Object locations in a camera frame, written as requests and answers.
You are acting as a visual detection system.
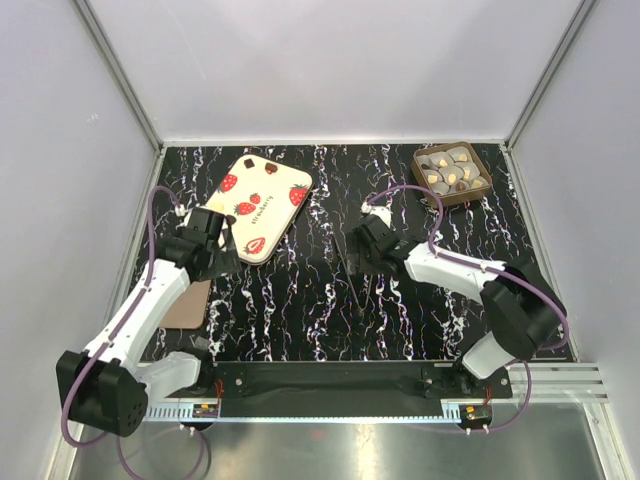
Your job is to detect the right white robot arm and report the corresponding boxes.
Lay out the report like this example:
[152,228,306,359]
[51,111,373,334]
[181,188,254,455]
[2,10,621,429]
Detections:
[346,214,567,397]

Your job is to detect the brown chocolate box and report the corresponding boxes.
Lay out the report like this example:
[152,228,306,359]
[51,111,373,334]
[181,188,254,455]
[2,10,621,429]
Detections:
[411,142,493,207]

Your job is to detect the electronics board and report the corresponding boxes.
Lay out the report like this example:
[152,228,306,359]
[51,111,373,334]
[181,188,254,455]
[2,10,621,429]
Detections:
[192,403,219,418]
[462,404,493,422]

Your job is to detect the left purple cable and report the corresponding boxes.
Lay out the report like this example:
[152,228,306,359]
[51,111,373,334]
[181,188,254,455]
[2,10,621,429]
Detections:
[59,186,207,479]

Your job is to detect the rose gold box lid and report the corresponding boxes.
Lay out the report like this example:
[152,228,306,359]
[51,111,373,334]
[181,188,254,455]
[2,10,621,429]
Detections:
[159,280,211,330]

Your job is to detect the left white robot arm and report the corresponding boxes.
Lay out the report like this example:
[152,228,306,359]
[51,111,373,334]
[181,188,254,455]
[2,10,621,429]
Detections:
[56,207,240,446]

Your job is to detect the metal tweezers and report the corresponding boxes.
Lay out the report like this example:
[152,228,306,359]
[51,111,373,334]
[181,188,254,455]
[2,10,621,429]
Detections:
[332,233,372,317]

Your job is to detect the right electronics board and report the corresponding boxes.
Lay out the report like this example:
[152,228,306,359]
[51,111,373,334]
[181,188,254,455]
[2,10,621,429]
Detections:
[462,404,493,422]

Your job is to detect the strawberry print white tray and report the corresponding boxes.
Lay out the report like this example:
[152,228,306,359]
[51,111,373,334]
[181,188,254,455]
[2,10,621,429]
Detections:
[206,154,313,265]

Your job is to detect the left electronics board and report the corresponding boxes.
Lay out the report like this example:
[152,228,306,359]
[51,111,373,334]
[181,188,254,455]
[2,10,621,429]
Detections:
[192,403,219,418]

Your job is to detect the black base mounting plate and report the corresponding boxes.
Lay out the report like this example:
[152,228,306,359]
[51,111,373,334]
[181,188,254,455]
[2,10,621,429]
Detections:
[213,360,513,400]

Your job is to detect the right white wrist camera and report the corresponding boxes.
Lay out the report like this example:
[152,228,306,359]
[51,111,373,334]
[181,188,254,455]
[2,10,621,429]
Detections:
[360,202,392,228]

